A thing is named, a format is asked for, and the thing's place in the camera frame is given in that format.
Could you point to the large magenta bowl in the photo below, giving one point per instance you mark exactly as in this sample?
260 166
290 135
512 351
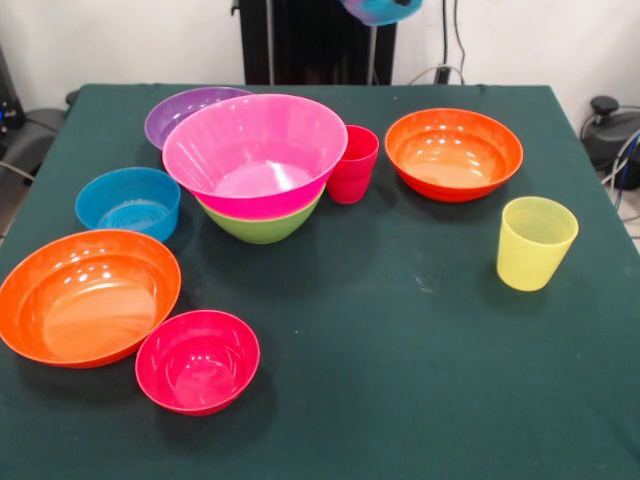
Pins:
250 150

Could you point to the yellow cup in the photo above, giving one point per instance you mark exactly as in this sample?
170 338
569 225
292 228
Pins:
535 250

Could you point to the small cyan bowl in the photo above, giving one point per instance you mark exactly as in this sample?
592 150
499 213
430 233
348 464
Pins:
375 12

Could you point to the green bowl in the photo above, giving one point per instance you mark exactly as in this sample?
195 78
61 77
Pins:
265 230

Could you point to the red cup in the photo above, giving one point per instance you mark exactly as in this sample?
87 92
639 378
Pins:
350 170

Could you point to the orange bowl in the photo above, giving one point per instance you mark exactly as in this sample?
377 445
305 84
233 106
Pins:
90 300
454 152

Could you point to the small crimson bowl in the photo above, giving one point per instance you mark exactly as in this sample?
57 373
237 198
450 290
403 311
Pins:
197 362

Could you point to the dark green table cloth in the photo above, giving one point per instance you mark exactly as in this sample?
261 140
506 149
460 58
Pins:
450 375

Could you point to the purple bowl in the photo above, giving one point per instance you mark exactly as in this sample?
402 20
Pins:
170 117

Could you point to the straight-sided blue bowl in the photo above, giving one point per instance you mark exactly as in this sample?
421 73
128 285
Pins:
128 205

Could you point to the black computer box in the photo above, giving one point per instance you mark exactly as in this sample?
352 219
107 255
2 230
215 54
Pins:
7 100

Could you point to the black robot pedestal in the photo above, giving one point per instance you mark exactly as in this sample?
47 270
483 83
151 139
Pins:
315 50

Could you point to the black pedestal foot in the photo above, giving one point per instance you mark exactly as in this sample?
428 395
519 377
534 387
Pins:
607 122
42 130

